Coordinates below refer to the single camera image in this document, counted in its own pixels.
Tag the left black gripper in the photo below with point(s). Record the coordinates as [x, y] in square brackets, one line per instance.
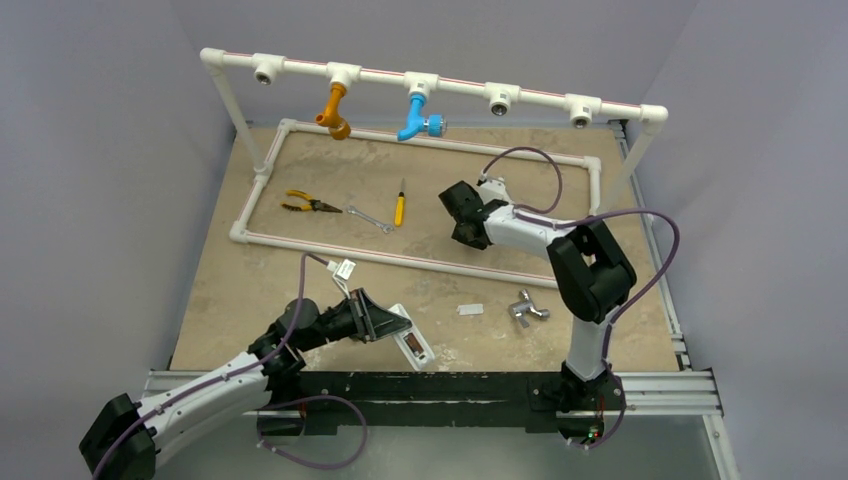
[370, 321]

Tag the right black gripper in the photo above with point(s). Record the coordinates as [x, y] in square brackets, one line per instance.
[460, 216]

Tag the white AC remote control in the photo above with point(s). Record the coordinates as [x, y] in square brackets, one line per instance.
[411, 341]

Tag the white battery cover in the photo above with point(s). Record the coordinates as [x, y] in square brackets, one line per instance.
[470, 309]

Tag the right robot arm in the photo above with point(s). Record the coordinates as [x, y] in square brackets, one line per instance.
[593, 275]

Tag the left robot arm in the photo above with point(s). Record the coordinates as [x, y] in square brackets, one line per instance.
[130, 439]

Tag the small silver wrench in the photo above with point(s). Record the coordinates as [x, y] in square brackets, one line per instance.
[384, 227]

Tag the blue plastic faucet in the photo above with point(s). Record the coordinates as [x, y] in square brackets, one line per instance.
[416, 123]

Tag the orange plastic faucet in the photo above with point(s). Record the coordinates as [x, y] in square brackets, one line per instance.
[330, 118]

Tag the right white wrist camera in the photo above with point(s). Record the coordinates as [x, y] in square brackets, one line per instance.
[492, 188]

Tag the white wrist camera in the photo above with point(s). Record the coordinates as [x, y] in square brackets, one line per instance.
[492, 188]
[341, 273]

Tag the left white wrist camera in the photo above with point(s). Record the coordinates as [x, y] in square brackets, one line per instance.
[341, 273]

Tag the yellow handled screwdriver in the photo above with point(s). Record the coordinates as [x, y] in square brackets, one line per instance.
[400, 205]

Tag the yellow handled pliers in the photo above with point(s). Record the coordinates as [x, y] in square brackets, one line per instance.
[308, 203]

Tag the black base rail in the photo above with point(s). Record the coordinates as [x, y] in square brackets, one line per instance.
[324, 401]

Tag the white PVC pipe frame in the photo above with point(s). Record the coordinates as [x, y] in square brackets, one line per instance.
[580, 109]

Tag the aluminium table frame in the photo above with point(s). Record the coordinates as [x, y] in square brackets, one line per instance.
[686, 392]

